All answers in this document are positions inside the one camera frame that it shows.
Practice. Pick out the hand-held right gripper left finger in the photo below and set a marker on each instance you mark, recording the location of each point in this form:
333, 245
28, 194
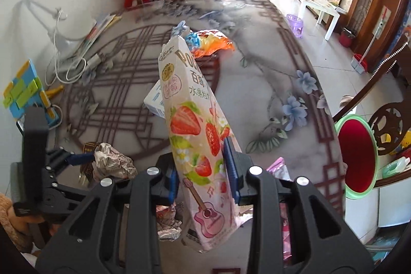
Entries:
174, 185

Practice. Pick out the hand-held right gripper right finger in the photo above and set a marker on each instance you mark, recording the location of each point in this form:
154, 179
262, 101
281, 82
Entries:
229, 165

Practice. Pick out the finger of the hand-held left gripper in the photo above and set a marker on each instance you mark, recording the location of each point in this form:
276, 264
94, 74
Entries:
69, 190
80, 158

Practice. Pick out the dark brown small box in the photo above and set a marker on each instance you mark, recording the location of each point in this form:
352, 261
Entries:
87, 150

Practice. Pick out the foil wrapper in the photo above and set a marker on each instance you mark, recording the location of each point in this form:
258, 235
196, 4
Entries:
112, 161

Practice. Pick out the printed wrapper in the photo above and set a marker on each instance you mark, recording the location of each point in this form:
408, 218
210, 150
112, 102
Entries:
167, 221

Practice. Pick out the pink snack packet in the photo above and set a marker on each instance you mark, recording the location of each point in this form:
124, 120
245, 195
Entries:
282, 169

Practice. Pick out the pink strawberry print carton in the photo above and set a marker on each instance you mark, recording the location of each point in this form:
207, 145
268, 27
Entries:
192, 120

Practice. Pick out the blue white carton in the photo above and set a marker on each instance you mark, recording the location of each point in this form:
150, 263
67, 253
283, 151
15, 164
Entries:
154, 100

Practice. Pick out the orange snack bag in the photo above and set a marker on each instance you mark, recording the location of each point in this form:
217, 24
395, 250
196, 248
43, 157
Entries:
210, 44

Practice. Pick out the red trash bin green rim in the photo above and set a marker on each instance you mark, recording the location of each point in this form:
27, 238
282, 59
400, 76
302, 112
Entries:
356, 158

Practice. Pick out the person's left forearm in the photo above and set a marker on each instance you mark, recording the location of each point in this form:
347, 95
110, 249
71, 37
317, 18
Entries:
14, 226

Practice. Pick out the colourful block phone stand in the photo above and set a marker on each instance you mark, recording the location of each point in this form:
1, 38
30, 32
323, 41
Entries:
25, 91

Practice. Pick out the white power adapter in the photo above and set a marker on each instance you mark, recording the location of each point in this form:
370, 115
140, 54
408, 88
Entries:
93, 60

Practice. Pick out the stack of books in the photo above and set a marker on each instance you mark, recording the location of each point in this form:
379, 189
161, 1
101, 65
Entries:
93, 33

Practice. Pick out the white desk lamp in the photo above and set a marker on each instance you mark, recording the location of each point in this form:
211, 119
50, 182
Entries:
41, 8

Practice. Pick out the purple plastic stool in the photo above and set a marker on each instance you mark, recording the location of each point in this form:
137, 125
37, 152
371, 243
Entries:
295, 24

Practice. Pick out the red dustpan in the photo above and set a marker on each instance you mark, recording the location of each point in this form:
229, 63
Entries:
359, 63

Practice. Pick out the carved round-back wooden chair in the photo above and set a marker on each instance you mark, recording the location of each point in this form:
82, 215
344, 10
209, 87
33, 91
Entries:
390, 126

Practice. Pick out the white plastic bottle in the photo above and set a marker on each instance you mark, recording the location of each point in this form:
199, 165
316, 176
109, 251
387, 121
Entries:
396, 166

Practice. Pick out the small red waste bin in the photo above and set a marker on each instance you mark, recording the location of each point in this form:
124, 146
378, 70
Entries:
347, 37

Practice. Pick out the white side table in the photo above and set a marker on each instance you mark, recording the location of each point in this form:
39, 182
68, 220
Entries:
321, 6

